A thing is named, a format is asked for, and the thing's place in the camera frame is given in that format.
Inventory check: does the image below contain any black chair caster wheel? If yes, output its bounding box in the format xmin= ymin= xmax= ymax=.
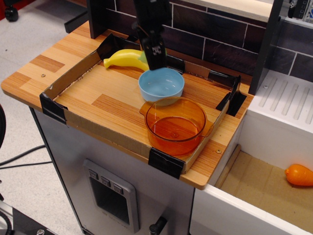
xmin=4 ymin=6 xmax=19 ymax=22

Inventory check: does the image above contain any white toy sink unit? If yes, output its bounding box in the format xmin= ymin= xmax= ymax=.
xmin=190 ymin=71 xmax=313 ymax=235

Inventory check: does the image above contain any yellow plastic banana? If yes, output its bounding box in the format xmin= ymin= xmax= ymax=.
xmin=103 ymin=49 xmax=149 ymax=71

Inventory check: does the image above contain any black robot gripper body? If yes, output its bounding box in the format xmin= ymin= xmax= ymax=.
xmin=132 ymin=0 xmax=172 ymax=36

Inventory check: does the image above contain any orange transparent plastic pot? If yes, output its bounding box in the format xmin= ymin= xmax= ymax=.
xmin=140 ymin=97 xmax=214 ymax=158

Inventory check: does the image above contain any green plastic pear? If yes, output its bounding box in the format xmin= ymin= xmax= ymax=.
xmin=139 ymin=48 xmax=167 ymax=63

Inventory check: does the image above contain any light blue bowl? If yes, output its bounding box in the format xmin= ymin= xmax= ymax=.
xmin=138 ymin=68 xmax=185 ymax=102

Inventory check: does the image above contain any silver toy dishwasher cabinet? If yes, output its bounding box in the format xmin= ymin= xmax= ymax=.
xmin=31 ymin=110 xmax=195 ymax=235

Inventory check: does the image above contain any black cable on floor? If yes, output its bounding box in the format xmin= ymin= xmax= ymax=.
xmin=0 ymin=144 xmax=53 ymax=170

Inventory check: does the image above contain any orange plastic carrot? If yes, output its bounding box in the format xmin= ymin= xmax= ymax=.
xmin=285 ymin=164 xmax=313 ymax=187

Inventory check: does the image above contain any dark grey vertical post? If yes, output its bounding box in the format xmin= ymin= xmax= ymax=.
xmin=248 ymin=0 xmax=285 ymax=95

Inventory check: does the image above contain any black dishwasher door knob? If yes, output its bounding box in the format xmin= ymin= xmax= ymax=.
xmin=149 ymin=216 xmax=167 ymax=235

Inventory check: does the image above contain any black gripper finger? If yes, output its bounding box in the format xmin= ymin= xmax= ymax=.
xmin=144 ymin=31 xmax=167 ymax=71
xmin=137 ymin=26 xmax=149 ymax=61

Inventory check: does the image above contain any cardboard fence with black tape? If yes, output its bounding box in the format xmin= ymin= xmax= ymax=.
xmin=40 ymin=34 xmax=251 ymax=184

